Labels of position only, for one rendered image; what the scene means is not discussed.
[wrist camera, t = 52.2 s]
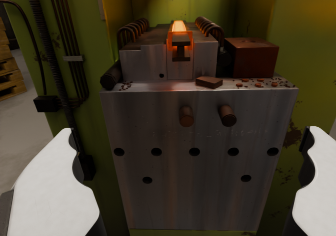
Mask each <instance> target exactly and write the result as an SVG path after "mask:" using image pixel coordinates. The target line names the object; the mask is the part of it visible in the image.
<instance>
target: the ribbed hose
mask: <svg viewBox="0 0 336 236"><path fill-rule="evenodd" d="M29 2H30V4H31V7H32V8H31V9H32V11H33V13H34V18H35V20H36V24H37V26H38V29H39V30H38V31H39V33H40V37H41V39H42V43H43V45H44V49H45V52H46V54H47V55H46V56H47V58H48V62H49V65H50V68H51V71H52V75H53V78H54V81H55V84H56V87H57V90H58V93H59V97H60V100H61V103H62V106H63V109H64V112H65V116H66V119H67V122H68V125H69V128H73V129H74V132H75V135H76V138H77V142H78V145H79V148H80V153H79V155H78V158H79V161H80V165H81V168H82V171H83V174H84V181H92V180H93V178H94V176H95V174H96V168H95V165H94V161H93V158H92V155H85V151H84V148H83V145H82V141H81V138H80V135H79V131H78V128H77V125H76V121H75V118H74V114H73V111H72V109H71V108H70V107H71V106H69V104H70V103H68V102H69V100H68V94H67V91H66V88H65V85H64V80H63V78H62V75H61V70H60V68H59V65H58V61H57V58H56V56H55V55H56V54H55V51H54V48H53V45H52V41H51V39H50V35H49V31H48V29H47V25H46V21H45V18H44V16H43V15H44V14H43V12H42V9H41V8H42V7H41V5H40V1H39V0H29Z"/></svg>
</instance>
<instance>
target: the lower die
mask: <svg viewBox="0 0 336 236"><path fill-rule="evenodd" d="M183 22H184V25H185V29H186V31H192V50H189V55H190V61H177V62H172V56H173V51H169V46H168V31H172V30H173V24H174V20H172V21H171V23H168V24H157V26H156V27H149V28H148V30H146V32H144V34H141V36H139V37H138V39H136V38H135V42H132V41H130V42H129V43H127V44H126V45H125V46H124V47H123V48H122V49H121V50H119V56H120V63H121V70H122V76H123V81H137V80H181V79H196V78H198V77H201V76H203V75H207V76H211V77H216V67H217V54H218V41H217V40H216V39H215V38H214V37H213V36H212V35H211V34H210V33H209V35H208V37H205V34H203V32H202V31H201V29H199V27H197V25H196V24H195V23H194V22H186V20H183ZM161 73H162V74H164V77H163V78H160V76H159V75H160V74H161Z"/></svg>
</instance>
